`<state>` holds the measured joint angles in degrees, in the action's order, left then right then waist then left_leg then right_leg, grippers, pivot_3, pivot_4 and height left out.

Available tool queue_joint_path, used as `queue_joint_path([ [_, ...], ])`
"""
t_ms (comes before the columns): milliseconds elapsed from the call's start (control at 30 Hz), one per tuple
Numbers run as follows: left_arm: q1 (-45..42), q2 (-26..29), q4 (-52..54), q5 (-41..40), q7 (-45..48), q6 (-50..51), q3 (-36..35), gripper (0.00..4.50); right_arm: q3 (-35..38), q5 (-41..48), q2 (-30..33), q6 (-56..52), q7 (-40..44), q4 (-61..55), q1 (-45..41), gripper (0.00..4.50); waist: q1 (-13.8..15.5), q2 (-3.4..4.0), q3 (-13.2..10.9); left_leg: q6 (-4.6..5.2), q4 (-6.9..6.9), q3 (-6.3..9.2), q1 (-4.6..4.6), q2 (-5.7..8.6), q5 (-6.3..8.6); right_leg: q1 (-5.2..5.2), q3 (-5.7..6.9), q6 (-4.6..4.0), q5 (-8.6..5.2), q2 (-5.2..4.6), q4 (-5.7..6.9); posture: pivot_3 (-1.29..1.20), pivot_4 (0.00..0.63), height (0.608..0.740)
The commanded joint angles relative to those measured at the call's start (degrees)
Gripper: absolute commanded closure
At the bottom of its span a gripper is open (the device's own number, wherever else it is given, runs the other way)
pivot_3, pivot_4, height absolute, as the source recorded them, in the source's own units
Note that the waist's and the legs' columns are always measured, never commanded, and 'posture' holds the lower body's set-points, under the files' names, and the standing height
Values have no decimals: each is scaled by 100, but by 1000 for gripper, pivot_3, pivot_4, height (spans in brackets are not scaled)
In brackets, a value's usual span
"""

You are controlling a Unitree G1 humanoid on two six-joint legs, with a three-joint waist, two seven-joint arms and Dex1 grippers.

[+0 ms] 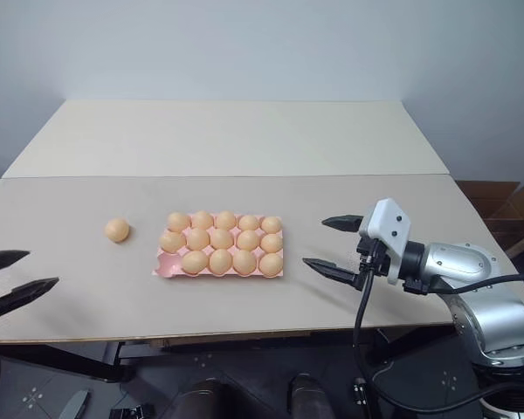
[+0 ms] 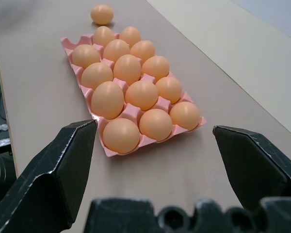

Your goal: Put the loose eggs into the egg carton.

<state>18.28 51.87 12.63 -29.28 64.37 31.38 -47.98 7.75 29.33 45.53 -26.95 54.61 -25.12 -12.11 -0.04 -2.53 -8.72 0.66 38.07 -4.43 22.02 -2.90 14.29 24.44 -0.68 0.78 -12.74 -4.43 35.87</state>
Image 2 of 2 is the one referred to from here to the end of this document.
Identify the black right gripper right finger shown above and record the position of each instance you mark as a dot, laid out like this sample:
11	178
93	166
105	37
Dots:
254	167

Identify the pink egg tray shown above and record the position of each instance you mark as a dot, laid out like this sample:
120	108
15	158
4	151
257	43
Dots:
133	112

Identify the crumpled white paper scrap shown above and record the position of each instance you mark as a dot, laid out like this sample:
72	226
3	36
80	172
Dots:
0	127

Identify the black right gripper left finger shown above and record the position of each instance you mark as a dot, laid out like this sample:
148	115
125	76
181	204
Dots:
51	179

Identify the brown egg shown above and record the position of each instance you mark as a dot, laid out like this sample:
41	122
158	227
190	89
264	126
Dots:
130	36
184	115
156	68
86	56
141	95
121	136
127	69
103	36
143	51
156	124
116	50
102	14
107	100
169	89
97	75

